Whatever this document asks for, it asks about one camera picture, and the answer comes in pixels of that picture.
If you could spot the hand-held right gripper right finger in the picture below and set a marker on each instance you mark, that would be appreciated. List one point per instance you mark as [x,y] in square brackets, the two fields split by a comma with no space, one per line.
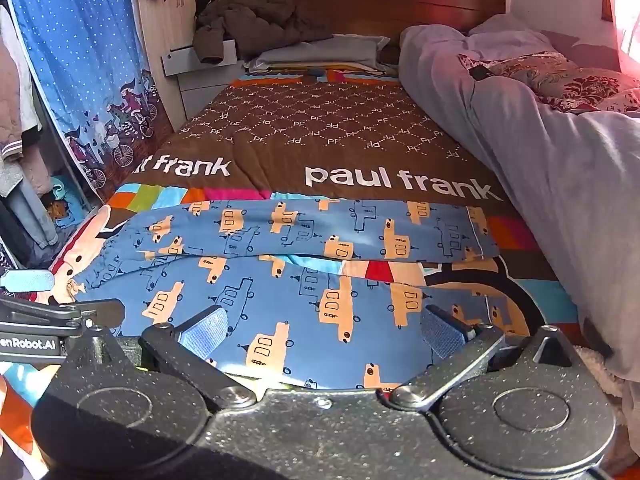
[445,332]

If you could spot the teal printed cloth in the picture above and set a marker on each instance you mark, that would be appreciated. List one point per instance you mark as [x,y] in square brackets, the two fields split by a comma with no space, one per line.
[67,200]

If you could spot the brown quilted jacket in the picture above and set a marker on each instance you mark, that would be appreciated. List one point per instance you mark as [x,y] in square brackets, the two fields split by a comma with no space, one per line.
[250,20]

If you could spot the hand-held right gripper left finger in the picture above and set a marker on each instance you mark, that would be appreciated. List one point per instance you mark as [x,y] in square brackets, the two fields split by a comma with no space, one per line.
[202,335]

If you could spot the white fleece jacket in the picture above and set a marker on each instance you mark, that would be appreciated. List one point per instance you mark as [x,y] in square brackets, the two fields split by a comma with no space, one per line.
[600,380]

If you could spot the wooden headboard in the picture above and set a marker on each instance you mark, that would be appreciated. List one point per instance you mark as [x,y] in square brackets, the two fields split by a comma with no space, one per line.
[390,5]

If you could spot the brown printed blanket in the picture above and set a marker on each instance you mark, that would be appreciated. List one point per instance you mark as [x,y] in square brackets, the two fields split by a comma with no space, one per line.
[325,130]

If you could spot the grey duvet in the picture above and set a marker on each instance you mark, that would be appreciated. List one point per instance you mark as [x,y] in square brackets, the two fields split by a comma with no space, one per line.
[550,160]

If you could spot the red floral pillow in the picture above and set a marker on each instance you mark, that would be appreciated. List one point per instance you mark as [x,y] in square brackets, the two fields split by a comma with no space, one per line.
[575,85]

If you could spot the hanging clothes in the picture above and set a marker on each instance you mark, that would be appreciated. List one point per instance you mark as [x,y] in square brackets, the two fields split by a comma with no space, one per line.
[20,110]

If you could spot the blue dotted curtain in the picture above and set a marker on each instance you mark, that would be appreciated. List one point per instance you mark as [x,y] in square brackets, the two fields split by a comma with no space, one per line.
[75,35]

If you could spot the white bedside cabinet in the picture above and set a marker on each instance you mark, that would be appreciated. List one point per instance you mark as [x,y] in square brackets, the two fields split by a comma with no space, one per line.
[200,95]

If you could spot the red window curtain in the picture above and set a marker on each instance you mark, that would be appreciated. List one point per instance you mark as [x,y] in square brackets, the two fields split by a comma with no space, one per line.
[627,10]

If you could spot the blue printed pants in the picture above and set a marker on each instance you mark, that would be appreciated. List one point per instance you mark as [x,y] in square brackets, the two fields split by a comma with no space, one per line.
[300,340]

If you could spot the grey pillow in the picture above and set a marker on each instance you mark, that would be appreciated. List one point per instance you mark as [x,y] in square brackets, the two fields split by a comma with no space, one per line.
[320,50]

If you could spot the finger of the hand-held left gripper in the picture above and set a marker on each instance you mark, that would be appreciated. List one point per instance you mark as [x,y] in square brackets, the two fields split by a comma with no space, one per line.
[27,281]
[75,312]

